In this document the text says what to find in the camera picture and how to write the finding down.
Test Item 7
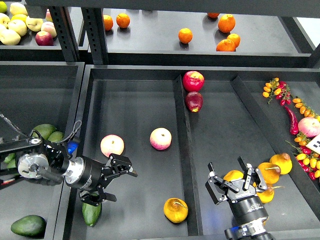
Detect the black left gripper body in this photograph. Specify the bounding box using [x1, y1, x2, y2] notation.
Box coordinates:
[65, 153, 132, 206]

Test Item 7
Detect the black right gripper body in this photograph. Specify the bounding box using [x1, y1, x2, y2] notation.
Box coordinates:
[205, 167, 269, 226]

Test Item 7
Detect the green avocado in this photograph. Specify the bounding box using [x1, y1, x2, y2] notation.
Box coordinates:
[82, 202, 102, 227]

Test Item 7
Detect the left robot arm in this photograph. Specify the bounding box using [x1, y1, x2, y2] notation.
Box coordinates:
[0, 120, 138, 207]

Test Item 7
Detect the yellow pear under gripper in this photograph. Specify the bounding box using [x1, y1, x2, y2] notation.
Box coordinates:
[223, 170, 244, 182]

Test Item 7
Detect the yellow pear bottom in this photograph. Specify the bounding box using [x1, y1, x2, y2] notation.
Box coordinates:
[256, 184, 283, 204]

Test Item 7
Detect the yellow pear with brown stem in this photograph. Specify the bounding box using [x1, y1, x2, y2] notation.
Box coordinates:
[258, 162, 281, 185]

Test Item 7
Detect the avocado right of pile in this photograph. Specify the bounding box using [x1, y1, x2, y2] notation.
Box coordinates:
[48, 131, 64, 143]

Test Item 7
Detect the avocado bottom left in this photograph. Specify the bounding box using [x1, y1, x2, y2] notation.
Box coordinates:
[10, 215, 47, 238]

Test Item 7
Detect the avocado far left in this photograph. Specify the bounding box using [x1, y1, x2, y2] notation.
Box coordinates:
[4, 153, 16, 164]

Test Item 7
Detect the pink apple left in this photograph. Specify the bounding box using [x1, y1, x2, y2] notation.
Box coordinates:
[100, 134, 125, 157]

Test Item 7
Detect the pink apple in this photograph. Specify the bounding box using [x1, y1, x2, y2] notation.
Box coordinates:
[100, 134, 125, 157]
[149, 127, 172, 151]

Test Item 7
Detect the pink apple centre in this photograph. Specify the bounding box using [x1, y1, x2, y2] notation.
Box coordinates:
[149, 127, 172, 151]

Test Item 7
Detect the red chili pepper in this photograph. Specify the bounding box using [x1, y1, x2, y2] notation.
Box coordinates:
[284, 106, 299, 135]

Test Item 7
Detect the black middle tray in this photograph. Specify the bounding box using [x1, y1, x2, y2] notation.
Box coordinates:
[61, 65, 320, 240]

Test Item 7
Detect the black tray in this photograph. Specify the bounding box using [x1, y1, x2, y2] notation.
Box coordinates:
[0, 61, 84, 240]
[61, 65, 320, 240]

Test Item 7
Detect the lower cherry tomato bunch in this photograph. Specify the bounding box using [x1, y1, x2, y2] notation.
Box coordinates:
[285, 132, 320, 181]

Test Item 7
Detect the cherry tomato bunch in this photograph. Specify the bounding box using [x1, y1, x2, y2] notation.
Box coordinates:
[262, 77, 292, 106]
[285, 132, 320, 181]

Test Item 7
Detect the dark red apple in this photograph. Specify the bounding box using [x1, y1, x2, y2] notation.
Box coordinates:
[185, 91, 204, 113]

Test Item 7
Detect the white label card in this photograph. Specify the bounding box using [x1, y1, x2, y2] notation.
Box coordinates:
[306, 134, 320, 154]

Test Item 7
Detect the pink apple right tray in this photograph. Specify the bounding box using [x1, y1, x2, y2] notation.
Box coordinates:
[298, 117, 320, 138]

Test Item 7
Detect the upper cherry tomato bunch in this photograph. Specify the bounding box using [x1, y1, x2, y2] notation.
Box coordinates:
[262, 77, 292, 106]

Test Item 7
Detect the middle orange tomato bunch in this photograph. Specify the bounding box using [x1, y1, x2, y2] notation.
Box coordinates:
[292, 97, 320, 119]

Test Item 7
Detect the bright red apple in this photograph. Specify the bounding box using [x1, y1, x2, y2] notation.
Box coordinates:
[182, 70, 205, 92]

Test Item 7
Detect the black left tray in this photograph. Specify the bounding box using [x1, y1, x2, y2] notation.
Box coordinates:
[0, 61, 84, 240]

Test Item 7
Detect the orange on shelf front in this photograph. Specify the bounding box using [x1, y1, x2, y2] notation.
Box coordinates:
[216, 39, 236, 52]

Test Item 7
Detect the orange behind front orange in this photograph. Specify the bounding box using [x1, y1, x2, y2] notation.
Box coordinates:
[227, 33, 241, 48]

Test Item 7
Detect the orange on shelf centre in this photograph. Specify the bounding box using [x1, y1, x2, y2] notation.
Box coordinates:
[178, 28, 193, 44]

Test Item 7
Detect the large orange on shelf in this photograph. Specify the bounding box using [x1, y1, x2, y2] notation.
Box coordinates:
[217, 14, 236, 33]

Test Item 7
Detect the red apple on shelf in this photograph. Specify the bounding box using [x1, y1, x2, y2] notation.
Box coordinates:
[35, 31, 54, 46]

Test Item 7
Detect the orange at shelf back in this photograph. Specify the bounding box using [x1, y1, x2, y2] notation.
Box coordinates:
[207, 12, 220, 19]

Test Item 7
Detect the orange on shelf left edge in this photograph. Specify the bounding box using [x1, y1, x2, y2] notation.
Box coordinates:
[103, 14, 114, 31]

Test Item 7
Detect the peach on shelf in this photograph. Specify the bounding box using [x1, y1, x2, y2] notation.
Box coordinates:
[41, 21, 57, 38]

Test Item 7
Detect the black shelf upright right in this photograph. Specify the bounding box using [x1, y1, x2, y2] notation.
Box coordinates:
[81, 7, 109, 65]

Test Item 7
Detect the black shelf upright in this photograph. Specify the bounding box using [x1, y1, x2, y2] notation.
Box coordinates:
[81, 7, 109, 65]
[48, 6, 80, 62]

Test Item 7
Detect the black shelf upright left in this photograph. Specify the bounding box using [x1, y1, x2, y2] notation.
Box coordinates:
[48, 6, 80, 62]

